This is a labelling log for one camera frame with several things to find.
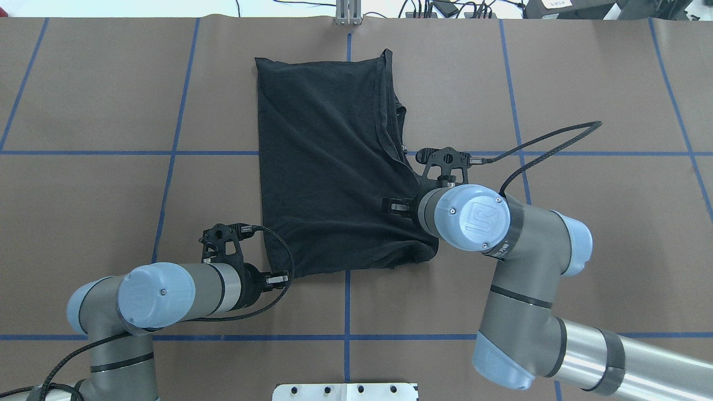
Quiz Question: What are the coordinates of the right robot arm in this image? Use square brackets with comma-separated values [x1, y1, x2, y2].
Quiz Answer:
[382, 184, 712, 400]

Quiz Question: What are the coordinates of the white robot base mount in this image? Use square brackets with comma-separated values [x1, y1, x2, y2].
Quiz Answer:
[272, 383, 420, 400]

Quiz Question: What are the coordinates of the black graphic t-shirt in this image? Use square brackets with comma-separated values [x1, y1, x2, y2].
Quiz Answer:
[255, 49, 439, 277]

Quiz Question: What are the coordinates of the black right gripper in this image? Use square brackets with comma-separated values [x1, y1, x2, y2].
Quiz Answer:
[382, 196, 425, 222]

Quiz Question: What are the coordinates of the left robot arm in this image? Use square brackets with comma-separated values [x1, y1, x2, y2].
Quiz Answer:
[28, 258, 295, 400]

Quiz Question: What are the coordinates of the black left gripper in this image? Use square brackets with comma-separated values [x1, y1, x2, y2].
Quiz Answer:
[240, 265, 292, 304]

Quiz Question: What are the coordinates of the aluminium frame post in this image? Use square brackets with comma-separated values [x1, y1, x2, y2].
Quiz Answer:
[335, 0, 363, 26]

